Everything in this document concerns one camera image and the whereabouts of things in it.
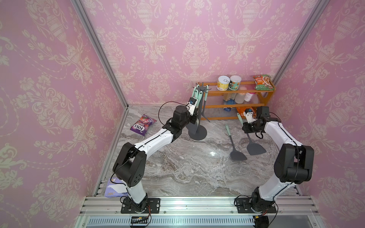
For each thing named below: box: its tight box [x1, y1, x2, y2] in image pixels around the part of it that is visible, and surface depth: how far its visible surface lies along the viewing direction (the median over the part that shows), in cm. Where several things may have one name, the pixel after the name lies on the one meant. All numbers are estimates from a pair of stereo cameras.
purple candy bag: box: [129, 114, 157, 137], surface depth 107 cm
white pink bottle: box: [244, 92, 256, 103], surface depth 100 cm
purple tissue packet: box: [104, 177, 129, 199], surface depth 76 cm
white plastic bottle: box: [234, 92, 246, 105], surface depth 102 cm
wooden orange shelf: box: [197, 80, 277, 121], surface depth 97 cm
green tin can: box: [228, 75, 242, 91], surface depth 89 cm
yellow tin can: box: [216, 75, 231, 92], surface depth 89 cm
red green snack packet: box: [251, 74, 275, 91], surface depth 91 cm
